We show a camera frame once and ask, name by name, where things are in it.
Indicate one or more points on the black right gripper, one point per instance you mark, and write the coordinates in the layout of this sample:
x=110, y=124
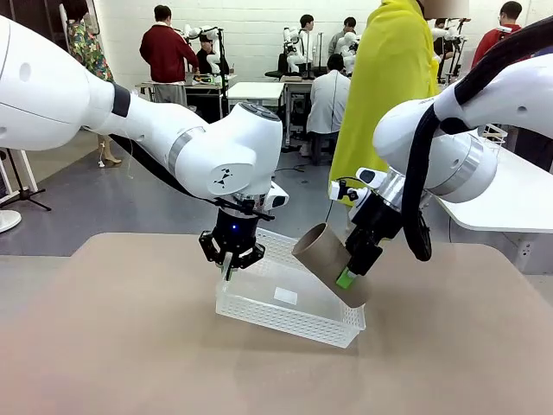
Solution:
x=380, y=218

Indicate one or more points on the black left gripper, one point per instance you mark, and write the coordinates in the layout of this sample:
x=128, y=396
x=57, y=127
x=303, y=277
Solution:
x=235, y=231

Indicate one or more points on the brown paper cup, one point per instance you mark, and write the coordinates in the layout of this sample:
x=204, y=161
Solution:
x=319, y=255

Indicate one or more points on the white perforated plastic basket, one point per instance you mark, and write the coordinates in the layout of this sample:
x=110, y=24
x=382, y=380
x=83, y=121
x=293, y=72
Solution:
x=281, y=317

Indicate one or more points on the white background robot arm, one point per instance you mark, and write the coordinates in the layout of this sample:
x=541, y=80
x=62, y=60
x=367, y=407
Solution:
x=207, y=47
x=290, y=47
x=349, y=49

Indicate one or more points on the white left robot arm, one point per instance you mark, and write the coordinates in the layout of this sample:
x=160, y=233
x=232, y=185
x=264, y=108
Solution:
x=129, y=125

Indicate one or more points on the seated person in white coat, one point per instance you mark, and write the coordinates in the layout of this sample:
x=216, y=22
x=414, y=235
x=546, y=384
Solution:
x=328, y=104

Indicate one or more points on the white height adjustable desk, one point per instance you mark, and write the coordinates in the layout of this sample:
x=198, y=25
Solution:
x=255, y=91

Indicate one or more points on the grey workbench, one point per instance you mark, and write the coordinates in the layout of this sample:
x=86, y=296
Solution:
x=207, y=83

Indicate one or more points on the person in yellow cape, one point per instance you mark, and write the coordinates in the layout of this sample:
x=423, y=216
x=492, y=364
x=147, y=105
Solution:
x=389, y=78

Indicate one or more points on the person in red sweater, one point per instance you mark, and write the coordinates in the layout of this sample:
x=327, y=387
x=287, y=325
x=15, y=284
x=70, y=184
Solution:
x=166, y=56

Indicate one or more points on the black floor tripod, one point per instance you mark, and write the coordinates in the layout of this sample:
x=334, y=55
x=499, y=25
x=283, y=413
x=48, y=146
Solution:
x=22, y=192

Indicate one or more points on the person in grey top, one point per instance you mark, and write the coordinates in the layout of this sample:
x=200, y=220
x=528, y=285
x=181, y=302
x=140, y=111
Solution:
x=343, y=36

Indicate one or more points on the standing person in white shirt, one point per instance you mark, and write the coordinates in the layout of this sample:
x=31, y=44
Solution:
x=306, y=39

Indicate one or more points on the white round fan base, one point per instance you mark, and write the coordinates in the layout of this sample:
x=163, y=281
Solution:
x=8, y=221

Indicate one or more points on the person in red hoodie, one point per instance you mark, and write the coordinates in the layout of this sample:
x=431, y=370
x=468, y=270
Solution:
x=492, y=43

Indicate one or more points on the person in floral dress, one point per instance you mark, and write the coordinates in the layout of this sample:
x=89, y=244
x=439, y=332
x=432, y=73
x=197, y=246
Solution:
x=88, y=47

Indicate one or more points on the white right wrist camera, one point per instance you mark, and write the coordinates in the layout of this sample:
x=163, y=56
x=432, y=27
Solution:
x=345, y=192

